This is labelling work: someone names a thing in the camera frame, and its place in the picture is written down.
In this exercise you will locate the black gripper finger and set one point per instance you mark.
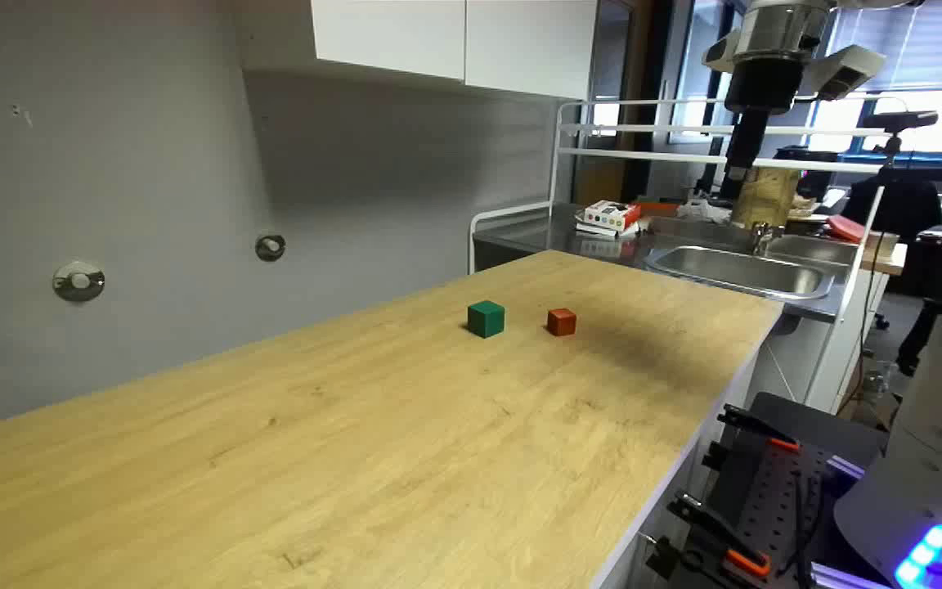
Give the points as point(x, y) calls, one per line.
point(757, 149)
point(738, 150)

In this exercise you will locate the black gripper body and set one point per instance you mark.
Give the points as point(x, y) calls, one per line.
point(765, 82)

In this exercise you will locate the orange block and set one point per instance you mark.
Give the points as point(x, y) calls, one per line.
point(561, 322)

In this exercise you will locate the green block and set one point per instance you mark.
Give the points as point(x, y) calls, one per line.
point(486, 317)

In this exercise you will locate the brown paper bag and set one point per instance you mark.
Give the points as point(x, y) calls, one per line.
point(765, 198)

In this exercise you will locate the stainless steel sink unit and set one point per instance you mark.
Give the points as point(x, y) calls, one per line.
point(738, 269)

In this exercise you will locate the red object by sink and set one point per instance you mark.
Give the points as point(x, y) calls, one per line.
point(844, 226)

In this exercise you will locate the white card game box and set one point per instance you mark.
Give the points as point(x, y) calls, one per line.
point(608, 212)

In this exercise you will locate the black office chair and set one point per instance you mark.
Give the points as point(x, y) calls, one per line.
point(898, 205)

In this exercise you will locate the black orange clamp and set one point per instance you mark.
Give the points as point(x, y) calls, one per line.
point(723, 539)
point(759, 427)

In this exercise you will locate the black mounting plate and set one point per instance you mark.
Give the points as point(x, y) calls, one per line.
point(791, 480)

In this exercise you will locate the white metal rack frame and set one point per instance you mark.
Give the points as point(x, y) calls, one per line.
point(644, 132)

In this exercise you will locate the black camera on tripod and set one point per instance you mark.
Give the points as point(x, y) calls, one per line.
point(898, 118)

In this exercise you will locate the small round wall knob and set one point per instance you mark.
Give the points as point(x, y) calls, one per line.
point(270, 246)

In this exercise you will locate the large round wall fixture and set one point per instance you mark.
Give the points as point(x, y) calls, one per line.
point(78, 278)

